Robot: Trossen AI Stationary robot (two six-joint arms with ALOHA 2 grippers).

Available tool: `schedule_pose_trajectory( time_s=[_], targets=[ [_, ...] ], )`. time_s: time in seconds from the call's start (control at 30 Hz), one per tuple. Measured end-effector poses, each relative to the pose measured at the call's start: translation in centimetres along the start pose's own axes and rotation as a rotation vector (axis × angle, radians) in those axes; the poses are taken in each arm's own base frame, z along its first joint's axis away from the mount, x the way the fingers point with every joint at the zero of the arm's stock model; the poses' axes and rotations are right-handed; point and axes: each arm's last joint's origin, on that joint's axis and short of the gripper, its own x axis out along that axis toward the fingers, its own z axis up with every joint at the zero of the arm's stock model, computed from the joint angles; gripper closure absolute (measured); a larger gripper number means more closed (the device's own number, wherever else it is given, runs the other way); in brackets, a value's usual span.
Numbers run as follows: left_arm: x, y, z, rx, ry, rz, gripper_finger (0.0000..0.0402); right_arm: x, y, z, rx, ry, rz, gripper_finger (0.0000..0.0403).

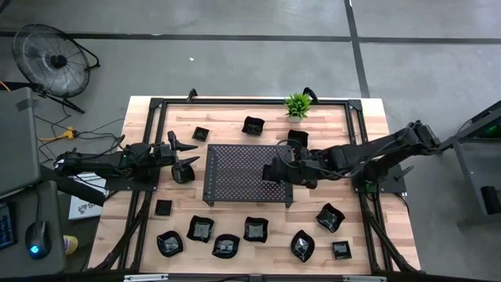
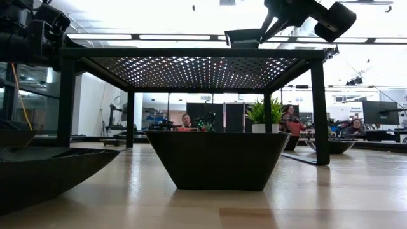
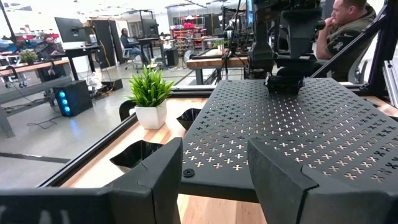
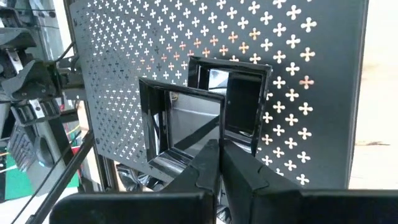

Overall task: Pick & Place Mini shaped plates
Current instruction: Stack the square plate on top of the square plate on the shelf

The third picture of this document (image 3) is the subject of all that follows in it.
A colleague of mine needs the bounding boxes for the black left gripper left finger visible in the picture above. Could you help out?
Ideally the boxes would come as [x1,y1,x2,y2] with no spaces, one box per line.
[0,136,184,224]

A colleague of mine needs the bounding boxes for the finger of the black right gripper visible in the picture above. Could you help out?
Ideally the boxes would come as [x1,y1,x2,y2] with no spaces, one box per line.
[275,10,301,77]
[298,8,323,77]

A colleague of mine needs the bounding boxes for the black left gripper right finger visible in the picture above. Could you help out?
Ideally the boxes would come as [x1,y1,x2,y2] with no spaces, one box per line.
[247,138,398,224]

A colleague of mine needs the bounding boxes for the small black wavy plate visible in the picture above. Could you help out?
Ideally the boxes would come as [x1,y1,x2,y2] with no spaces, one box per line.
[176,107,203,131]
[109,139,165,174]

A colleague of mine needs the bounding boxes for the small black square plate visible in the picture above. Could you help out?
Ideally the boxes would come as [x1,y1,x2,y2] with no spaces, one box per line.
[264,74,306,95]

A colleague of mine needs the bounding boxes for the person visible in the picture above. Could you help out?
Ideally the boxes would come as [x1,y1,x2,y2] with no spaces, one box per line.
[315,0,377,82]
[34,35,66,82]
[119,27,142,58]

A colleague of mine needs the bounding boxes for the black perforated metal riser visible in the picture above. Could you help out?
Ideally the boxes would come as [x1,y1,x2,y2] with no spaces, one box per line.
[178,77,398,203]

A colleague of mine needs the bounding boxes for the wooden top workbench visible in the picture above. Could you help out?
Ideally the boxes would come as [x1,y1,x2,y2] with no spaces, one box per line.
[185,55,249,85]

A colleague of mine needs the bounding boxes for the green plant in white pot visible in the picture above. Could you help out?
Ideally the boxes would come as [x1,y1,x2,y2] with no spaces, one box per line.
[127,61,175,130]

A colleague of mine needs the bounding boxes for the silver aluminium extrusion bar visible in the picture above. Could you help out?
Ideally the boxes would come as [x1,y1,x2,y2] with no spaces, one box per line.
[382,59,398,109]

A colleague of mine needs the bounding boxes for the black computer tower blue lights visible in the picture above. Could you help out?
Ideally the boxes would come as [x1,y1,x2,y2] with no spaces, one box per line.
[52,80,93,118]

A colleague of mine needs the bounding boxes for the office chair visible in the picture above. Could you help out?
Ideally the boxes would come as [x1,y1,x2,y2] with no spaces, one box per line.
[121,46,142,72]

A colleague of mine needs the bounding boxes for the black computer monitor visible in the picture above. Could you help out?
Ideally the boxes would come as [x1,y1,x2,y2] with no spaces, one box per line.
[140,18,160,39]
[54,16,88,44]

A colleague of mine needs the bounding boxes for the wooden top desk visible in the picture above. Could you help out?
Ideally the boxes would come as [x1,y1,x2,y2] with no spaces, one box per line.
[0,58,71,139]

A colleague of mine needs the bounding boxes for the small green plant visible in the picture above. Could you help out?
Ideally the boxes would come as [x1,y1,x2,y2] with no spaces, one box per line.
[19,49,39,65]

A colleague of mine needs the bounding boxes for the black curved frame bracket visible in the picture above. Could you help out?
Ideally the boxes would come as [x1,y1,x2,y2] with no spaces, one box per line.
[119,99,137,123]

